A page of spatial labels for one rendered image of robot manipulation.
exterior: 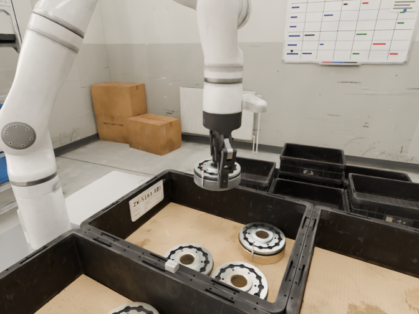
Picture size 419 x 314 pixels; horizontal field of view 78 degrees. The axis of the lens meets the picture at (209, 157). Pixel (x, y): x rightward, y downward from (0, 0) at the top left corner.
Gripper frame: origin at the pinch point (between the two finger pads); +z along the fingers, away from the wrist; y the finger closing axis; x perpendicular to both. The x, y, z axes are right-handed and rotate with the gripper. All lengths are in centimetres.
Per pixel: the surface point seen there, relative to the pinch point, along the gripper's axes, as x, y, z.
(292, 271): 6.8, 20.3, 6.8
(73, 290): -29.5, 8.3, 17.2
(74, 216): -44, -37, 30
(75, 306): -28.3, 11.8, 17.1
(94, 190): -41, -55, 30
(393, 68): 221, -188, -9
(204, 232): -2.7, -3.7, 16.9
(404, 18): 219, -188, -53
